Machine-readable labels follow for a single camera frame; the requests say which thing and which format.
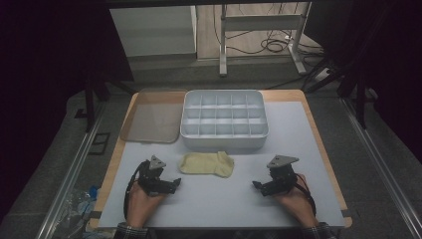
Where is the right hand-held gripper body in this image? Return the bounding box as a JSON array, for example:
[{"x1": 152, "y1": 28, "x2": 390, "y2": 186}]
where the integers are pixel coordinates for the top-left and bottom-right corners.
[{"x1": 265, "y1": 154, "x2": 301, "y2": 196}]

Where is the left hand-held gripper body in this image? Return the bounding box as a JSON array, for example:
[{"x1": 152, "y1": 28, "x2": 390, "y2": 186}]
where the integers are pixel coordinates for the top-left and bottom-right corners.
[{"x1": 136, "y1": 154, "x2": 177, "y2": 197}]

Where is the pale yellow sock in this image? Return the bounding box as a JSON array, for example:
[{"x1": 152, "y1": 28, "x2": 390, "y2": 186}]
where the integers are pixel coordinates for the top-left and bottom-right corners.
[{"x1": 177, "y1": 150, "x2": 236, "y2": 179}]

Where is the person's right hand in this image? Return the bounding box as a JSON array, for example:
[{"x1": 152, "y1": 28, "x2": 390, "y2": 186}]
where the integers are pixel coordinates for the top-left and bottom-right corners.
[{"x1": 272, "y1": 173, "x2": 318, "y2": 229}]

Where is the person's left hand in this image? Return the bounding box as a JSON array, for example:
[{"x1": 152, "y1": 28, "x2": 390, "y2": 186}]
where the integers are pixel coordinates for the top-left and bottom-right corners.
[{"x1": 126, "y1": 181, "x2": 167, "y2": 229}]

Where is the white table mat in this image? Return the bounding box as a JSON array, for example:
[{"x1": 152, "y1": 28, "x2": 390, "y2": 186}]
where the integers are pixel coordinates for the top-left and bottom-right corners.
[{"x1": 98, "y1": 101, "x2": 346, "y2": 230}]

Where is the translucent plastic box lid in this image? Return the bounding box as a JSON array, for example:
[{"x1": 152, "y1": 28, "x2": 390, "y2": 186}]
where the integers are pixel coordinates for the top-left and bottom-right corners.
[{"x1": 119, "y1": 88, "x2": 188, "y2": 144}]

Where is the white compartment storage box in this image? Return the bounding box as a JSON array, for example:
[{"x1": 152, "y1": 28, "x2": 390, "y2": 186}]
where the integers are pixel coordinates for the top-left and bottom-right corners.
[{"x1": 179, "y1": 89, "x2": 270, "y2": 149}]

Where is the plastic water bottle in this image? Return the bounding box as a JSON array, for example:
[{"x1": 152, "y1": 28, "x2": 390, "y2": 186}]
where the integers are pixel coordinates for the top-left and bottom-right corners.
[{"x1": 61, "y1": 184, "x2": 102, "y2": 239}]

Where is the black metal stand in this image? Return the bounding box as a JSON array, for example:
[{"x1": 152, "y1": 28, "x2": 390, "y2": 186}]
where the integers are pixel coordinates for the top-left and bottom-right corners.
[{"x1": 84, "y1": 73, "x2": 135, "y2": 133}]

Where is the white power strip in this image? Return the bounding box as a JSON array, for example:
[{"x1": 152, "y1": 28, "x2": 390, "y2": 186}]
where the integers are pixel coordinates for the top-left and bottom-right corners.
[{"x1": 313, "y1": 67, "x2": 331, "y2": 83}]

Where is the black tripod stand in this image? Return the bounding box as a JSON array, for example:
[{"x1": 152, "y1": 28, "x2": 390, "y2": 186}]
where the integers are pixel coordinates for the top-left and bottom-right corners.
[{"x1": 303, "y1": 55, "x2": 370, "y2": 131}]

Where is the white cabinet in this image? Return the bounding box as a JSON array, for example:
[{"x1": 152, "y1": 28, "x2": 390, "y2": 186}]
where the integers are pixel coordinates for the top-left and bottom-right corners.
[{"x1": 109, "y1": 5, "x2": 198, "y2": 58}]

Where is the dark curtain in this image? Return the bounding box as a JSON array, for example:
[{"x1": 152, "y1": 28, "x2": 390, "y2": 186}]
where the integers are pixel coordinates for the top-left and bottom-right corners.
[
  {"x1": 304, "y1": 0, "x2": 422, "y2": 163},
  {"x1": 0, "y1": 0, "x2": 134, "y2": 220}
]

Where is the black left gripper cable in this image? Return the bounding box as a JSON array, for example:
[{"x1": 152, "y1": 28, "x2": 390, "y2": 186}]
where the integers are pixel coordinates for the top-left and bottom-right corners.
[{"x1": 122, "y1": 161, "x2": 147, "y2": 221}]

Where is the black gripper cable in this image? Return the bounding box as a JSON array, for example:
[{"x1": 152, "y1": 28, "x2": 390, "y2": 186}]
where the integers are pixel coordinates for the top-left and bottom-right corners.
[
  {"x1": 293, "y1": 173, "x2": 317, "y2": 217},
  {"x1": 122, "y1": 161, "x2": 147, "y2": 221}
]

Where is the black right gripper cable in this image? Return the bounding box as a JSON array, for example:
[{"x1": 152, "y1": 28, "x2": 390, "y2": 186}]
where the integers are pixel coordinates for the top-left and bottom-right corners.
[{"x1": 293, "y1": 173, "x2": 317, "y2": 217}]

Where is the aluminium floor rail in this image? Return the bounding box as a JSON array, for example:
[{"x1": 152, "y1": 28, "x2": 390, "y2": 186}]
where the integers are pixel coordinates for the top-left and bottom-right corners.
[
  {"x1": 35, "y1": 102, "x2": 107, "y2": 239},
  {"x1": 340, "y1": 97, "x2": 422, "y2": 239}
]

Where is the black floor cable coil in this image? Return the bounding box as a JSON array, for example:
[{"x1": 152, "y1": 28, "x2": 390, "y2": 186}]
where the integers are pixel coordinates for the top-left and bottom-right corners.
[{"x1": 260, "y1": 37, "x2": 287, "y2": 54}]

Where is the white metal desk frame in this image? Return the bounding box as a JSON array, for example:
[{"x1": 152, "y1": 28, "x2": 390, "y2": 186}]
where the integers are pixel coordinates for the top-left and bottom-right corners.
[{"x1": 218, "y1": 1, "x2": 314, "y2": 78}]

